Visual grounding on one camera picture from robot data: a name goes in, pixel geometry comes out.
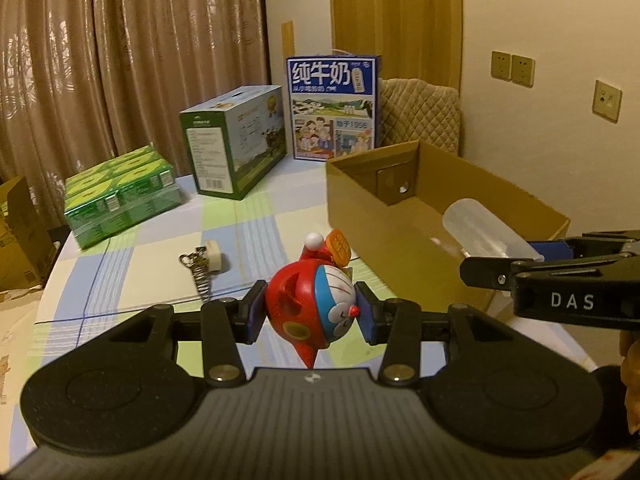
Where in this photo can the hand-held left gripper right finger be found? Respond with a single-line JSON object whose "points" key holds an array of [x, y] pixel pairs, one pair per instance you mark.
{"points": [[367, 310]]}

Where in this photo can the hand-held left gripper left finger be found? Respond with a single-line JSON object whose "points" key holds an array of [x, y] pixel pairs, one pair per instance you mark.
{"points": [[255, 305]]}

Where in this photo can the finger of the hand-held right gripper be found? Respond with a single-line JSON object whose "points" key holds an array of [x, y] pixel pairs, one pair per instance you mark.
{"points": [[550, 250], [490, 272]]}

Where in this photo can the translucent plastic bottle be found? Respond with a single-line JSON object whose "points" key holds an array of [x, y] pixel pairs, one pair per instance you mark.
{"points": [[480, 230]]}

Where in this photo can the red and blue cat toy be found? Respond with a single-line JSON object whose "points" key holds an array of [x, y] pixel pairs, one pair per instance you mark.
{"points": [[310, 305]]}

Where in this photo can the person's right hand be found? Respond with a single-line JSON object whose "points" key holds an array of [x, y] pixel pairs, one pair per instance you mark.
{"points": [[631, 385]]}

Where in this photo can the green milk carton box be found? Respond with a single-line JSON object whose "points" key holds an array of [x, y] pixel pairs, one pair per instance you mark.
{"points": [[225, 150]]}

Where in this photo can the pack of green drink cartons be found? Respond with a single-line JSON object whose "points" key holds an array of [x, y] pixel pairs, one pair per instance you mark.
{"points": [[120, 195]]}

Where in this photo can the chair with quilted cover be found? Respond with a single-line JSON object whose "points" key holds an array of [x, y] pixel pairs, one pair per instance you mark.
{"points": [[425, 110]]}

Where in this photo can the blue milk carton box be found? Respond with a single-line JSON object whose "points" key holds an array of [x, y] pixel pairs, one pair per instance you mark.
{"points": [[330, 110]]}

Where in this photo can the printed cardboard box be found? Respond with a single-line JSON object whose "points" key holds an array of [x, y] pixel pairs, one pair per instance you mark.
{"points": [[22, 240]]}

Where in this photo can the wooden slat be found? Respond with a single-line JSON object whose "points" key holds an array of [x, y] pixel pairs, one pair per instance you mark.
{"points": [[287, 40]]}

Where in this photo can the brown curtain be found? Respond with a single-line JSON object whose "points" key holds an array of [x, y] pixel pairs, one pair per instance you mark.
{"points": [[125, 50]]}

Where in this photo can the beige wall data socket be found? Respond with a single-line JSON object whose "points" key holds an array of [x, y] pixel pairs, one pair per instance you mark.
{"points": [[607, 101]]}

